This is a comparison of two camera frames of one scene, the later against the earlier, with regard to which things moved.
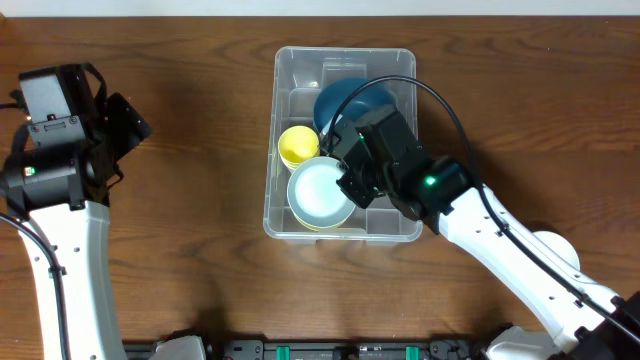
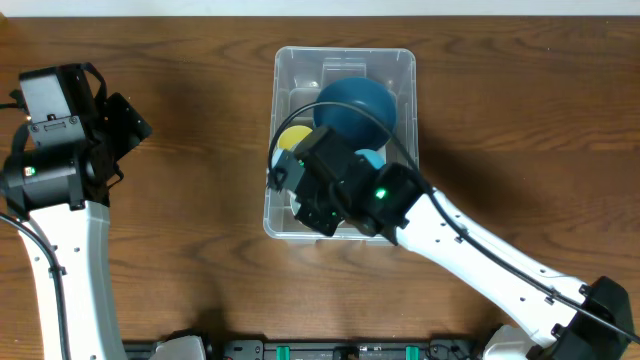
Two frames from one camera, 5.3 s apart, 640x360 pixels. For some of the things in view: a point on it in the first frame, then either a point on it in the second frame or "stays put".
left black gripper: x=130 y=122 stays put
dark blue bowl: x=331 y=97 stays put
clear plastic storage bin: x=302 y=198 stays put
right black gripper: x=353 y=184 → x=313 y=218
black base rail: x=244 y=348 stays put
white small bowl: x=560 y=245 → x=294 y=205
